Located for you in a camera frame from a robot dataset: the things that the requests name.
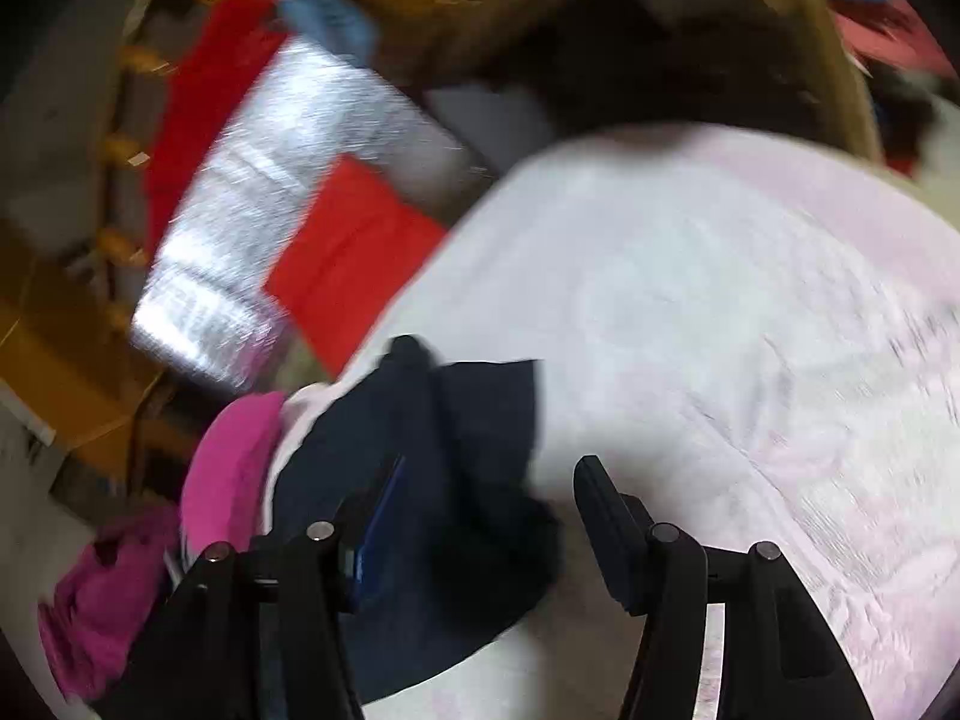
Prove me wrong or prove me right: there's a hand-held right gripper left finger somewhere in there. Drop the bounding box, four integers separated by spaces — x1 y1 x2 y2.
97 454 410 720

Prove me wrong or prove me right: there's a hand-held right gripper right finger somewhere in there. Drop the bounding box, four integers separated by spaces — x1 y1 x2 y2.
574 456 875 720

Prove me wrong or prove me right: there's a navy blue jacket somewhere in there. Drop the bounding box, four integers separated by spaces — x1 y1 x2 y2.
262 335 563 702

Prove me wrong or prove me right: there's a pink cloth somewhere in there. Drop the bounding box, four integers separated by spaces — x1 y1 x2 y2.
180 390 290 552

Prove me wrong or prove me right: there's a white pink blanket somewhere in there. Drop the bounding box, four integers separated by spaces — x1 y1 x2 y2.
259 124 960 720

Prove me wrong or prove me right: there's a folded red cloth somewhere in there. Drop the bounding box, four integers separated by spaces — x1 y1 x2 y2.
266 154 451 380

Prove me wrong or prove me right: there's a magenta cloth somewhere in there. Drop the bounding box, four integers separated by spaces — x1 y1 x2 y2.
37 502 185 702

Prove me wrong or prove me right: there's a silver foil mat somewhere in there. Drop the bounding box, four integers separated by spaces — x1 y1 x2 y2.
131 34 451 391

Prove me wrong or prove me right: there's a wooden cabinet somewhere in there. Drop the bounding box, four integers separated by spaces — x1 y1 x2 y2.
0 217 196 481

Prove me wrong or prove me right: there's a wooden railing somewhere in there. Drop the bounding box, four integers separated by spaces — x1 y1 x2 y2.
64 0 226 331

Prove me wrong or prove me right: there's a fuzzy red cloth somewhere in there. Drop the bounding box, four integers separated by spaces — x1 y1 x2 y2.
142 0 290 256

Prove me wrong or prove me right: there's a blue cloth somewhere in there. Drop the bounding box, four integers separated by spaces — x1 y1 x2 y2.
274 0 376 68

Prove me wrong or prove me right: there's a wicker basket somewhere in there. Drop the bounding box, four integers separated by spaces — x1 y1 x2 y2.
330 0 653 83

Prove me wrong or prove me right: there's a curved wooden bed frame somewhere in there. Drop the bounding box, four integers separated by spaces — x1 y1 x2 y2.
750 0 882 162

